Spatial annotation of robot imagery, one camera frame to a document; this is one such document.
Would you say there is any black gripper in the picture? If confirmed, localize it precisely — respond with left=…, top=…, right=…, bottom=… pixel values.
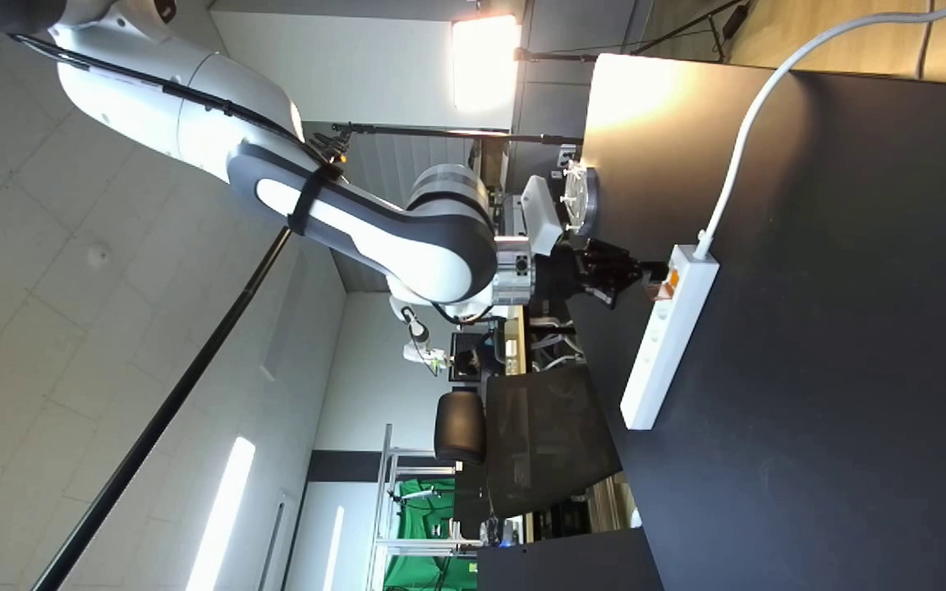
left=527, top=241, right=674, bottom=305

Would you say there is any white power strip adapter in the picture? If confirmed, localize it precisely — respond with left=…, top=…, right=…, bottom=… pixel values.
left=618, top=241, right=723, bottom=435

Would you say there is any round clear tape roll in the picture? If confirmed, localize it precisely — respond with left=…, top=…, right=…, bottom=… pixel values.
left=558, top=155, right=605, bottom=241

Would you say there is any wooden background table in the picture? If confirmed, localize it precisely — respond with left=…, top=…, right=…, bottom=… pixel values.
left=503, top=305, right=534, bottom=380

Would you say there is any black office chair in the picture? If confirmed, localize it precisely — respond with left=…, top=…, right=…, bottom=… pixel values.
left=435, top=388, right=493, bottom=462

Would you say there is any bright window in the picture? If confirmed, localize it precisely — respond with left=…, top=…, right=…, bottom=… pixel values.
left=451, top=11, right=527, bottom=117

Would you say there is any green storage bin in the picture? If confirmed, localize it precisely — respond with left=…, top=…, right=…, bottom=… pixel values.
left=395, top=473, right=461, bottom=543
left=386, top=554, right=483, bottom=591

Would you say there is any white metal shelf rack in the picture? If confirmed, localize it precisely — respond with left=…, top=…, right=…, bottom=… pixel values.
left=367, top=425, right=468, bottom=591

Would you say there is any long ceiling light strip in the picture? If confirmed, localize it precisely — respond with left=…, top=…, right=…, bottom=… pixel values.
left=184, top=435, right=260, bottom=591

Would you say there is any white power cable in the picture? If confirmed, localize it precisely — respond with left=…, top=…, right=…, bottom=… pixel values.
left=695, top=0, right=946, bottom=264

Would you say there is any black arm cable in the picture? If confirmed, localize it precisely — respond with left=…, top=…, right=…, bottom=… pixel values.
left=9, top=31, right=352, bottom=241

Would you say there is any black ceiling rail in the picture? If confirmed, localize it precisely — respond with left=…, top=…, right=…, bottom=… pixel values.
left=29, top=225, right=295, bottom=591

